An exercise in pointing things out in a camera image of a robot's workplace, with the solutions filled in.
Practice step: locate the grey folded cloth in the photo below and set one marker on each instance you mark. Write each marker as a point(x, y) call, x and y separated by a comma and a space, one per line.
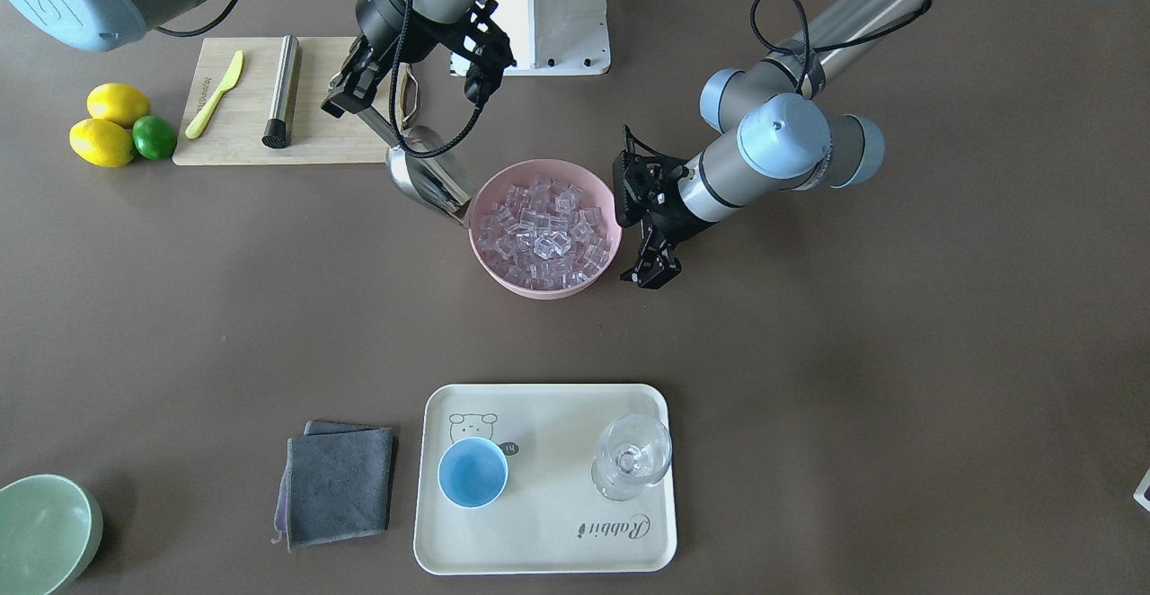
point(336, 484)

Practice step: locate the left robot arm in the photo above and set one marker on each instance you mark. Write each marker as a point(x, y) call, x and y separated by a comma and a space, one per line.
point(772, 136)

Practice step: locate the green bowl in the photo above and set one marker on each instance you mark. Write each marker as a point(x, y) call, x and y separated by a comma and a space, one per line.
point(51, 529)

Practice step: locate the light blue cup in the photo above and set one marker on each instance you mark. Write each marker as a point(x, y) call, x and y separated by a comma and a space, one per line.
point(472, 473)

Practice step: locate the upper yellow lemon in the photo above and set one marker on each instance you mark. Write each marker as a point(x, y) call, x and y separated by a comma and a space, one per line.
point(122, 104)

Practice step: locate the yellow plastic knife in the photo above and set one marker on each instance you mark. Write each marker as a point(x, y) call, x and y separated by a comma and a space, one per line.
point(227, 83)

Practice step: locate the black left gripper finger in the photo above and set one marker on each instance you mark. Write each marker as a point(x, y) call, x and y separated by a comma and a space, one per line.
point(656, 264)

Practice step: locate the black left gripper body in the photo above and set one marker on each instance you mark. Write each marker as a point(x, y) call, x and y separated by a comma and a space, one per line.
point(669, 212)

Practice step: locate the clear wine glass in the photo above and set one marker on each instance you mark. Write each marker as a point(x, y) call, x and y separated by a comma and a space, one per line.
point(632, 454)

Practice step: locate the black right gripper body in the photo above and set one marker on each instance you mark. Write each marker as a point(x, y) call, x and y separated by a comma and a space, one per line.
point(375, 41)

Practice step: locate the cream rabbit tray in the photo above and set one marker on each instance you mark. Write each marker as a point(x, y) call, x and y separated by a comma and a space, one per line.
point(549, 518)

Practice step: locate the pink bowl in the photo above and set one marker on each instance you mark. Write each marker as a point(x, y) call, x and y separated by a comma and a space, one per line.
point(524, 173)

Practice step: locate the steel muddler black tip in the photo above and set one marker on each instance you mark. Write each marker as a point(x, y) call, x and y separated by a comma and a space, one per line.
point(277, 129)

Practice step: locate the bamboo cutting board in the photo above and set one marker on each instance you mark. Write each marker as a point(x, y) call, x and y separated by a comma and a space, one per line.
point(233, 136)

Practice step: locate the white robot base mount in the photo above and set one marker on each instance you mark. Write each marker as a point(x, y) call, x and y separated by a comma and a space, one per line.
point(556, 37)

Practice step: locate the stainless steel scoop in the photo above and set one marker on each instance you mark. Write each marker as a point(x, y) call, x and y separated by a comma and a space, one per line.
point(440, 183)

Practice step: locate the lower yellow lemon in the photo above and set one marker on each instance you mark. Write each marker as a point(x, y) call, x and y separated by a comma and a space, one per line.
point(102, 142)

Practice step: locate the green lime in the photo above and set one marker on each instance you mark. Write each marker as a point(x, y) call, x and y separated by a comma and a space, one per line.
point(154, 138)

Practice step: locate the yellow lemon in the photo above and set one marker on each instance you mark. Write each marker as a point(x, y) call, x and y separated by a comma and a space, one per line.
point(102, 142)
point(122, 104)

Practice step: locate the clear ice cubes pile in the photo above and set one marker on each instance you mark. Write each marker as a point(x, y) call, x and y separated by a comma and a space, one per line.
point(546, 235)

